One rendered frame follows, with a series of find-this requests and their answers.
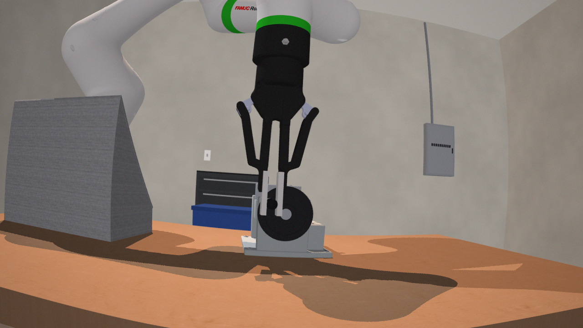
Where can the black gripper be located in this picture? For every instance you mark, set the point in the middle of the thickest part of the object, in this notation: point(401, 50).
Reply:
point(277, 96)

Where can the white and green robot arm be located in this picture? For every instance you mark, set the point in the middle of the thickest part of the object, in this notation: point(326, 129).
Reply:
point(91, 48)

